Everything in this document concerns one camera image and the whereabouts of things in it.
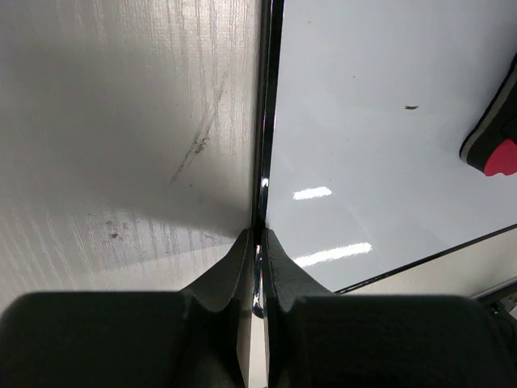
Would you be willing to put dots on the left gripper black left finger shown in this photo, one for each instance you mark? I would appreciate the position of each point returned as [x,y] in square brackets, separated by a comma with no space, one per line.
[198,336]

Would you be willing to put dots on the red and black whiteboard eraser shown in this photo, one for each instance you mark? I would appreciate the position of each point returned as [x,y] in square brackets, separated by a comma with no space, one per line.
[491,145]

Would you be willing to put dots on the white whiteboard with black rim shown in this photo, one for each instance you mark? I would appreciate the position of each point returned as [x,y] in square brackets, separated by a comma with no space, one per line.
[363,107]

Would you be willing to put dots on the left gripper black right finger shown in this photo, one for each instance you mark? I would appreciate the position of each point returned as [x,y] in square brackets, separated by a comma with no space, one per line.
[317,338]

